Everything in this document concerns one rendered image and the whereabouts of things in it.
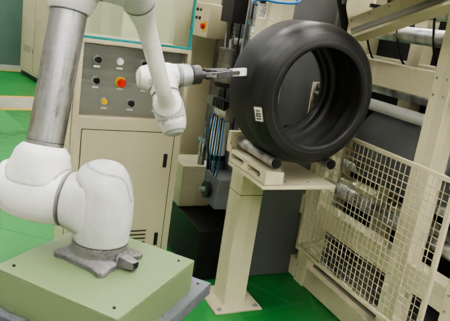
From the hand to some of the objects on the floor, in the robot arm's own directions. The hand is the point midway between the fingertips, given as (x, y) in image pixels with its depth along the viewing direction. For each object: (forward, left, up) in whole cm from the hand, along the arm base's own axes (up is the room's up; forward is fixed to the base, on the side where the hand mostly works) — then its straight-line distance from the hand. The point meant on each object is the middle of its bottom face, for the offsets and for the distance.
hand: (238, 72), depth 209 cm
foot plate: (+45, +8, -125) cm, 133 cm away
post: (+45, +8, -125) cm, 133 cm away
